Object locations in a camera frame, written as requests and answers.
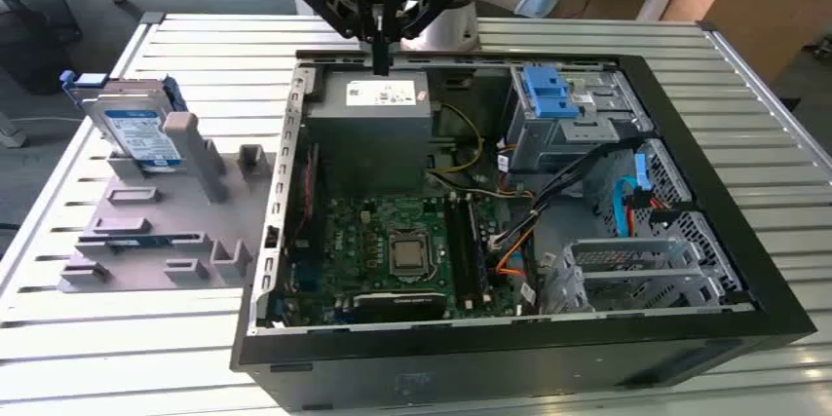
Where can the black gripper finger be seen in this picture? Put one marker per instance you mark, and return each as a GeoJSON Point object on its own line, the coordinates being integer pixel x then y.
{"type": "Point", "coordinates": [423, 14]}
{"type": "Point", "coordinates": [331, 7]}

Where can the hard disk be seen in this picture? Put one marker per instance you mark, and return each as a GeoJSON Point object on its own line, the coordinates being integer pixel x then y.
{"type": "Point", "coordinates": [140, 136]}

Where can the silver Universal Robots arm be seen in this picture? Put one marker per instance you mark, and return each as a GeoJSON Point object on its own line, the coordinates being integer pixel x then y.
{"type": "Point", "coordinates": [448, 26]}

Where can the metal disk bay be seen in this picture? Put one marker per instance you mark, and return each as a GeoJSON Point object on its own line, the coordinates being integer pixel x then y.
{"type": "Point", "coordinates": [649, 284]}

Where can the blue drive latch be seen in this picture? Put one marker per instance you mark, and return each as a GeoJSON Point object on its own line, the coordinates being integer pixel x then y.
{"type": "Point", "coordinates": [545, 94]}

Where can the grey power supply unit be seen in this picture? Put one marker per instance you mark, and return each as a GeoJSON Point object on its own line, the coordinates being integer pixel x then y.
{"type": "Point", "coordinates": [371, 153]}

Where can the metal drive cage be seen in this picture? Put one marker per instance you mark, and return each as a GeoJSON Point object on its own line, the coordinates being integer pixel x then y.
{"type": "Point", "coordinates": [552, 148]}

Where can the black mesh bin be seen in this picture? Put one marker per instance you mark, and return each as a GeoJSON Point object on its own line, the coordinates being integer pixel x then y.
{"type": "Point", "coordinates": [32, 36]}

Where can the green motherboard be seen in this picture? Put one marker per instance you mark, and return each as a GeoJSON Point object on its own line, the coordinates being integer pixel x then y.
{"type": "Point", "coordinates": [353, 240]}

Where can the black RAM slot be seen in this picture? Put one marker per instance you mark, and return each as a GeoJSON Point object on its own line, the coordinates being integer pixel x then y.
{"type": "Point", "coordinates": [475, 250]}
{"type": "Point", "coordinates": [465, 250]}
{"type": "Point", "coordinates": [457, 250]}
{"type": "Point", "coordinates": [483, 250]}

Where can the silver CPU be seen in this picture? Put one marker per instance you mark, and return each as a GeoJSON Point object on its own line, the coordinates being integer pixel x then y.
{"type": "Point", "coordinates": [411, 253]}

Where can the grey parts rack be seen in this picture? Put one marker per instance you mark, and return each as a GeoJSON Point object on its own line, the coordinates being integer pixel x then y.
{"type": "Point", "coordinates": [175, 221]}

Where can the brown wooden cabinet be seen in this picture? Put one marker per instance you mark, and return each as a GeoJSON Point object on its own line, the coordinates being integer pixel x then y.
{"type": "Point", "coordinates": [767, 7]}

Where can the RAM stick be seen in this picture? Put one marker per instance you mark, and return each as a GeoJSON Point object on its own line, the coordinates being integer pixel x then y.
{"type": "Point", "coordinates": [140, 242]}

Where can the black graphics card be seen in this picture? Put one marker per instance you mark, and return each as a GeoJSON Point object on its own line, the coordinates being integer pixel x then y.
{"type": "Point", "coordinates": [400, 306]}

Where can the black PC case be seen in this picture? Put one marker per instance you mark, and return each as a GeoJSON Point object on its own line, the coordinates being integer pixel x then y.
{"type": "Point", "coordinates": [455, 367]}

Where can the square brown base plate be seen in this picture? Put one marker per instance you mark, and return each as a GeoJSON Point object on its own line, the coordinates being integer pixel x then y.
{"type": "Point", "coordinates": [405, 48]}

